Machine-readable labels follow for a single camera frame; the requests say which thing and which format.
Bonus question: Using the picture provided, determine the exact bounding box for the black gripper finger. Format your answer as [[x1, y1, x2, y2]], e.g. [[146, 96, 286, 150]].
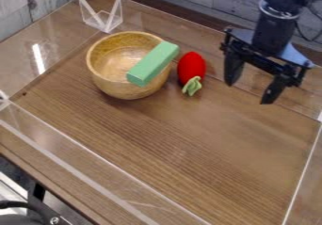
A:
[[225, 49, 245, 87], [261, 75, 290, 104]]

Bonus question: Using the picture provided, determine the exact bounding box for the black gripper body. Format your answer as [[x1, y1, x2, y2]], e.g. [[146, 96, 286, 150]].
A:
[[221, 0, 314, 87]]

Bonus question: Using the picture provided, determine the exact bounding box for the green rectangular block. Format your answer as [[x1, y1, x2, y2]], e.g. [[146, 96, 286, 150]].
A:
[[126, 41, 181, 87]]

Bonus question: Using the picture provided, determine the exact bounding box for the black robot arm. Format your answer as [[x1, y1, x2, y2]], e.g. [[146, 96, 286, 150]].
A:
[[221, 0, 318, 104]]

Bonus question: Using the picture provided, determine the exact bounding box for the brown wooden bowl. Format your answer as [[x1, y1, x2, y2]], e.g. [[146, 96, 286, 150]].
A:
[[86, 31, 171, 100]]

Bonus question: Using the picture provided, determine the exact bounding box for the red toy strawberry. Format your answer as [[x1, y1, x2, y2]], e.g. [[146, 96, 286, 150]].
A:
[[178, 52, 206, 96]]

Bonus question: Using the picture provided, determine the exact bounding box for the clear acrylic stand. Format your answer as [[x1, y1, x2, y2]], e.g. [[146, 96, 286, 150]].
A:
[[78, 0, 123, 33]]

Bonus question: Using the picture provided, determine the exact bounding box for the black metal clamp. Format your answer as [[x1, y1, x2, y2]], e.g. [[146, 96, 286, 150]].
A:
[[27, 183, 74, 225]]

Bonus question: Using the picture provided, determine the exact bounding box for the clear acrylic tray wall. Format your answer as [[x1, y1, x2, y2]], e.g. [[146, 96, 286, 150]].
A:
[[0, 91, 210, 225]]

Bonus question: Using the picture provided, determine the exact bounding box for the black cable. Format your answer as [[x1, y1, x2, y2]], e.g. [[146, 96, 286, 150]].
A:
[[0, 198, 39, 217]]

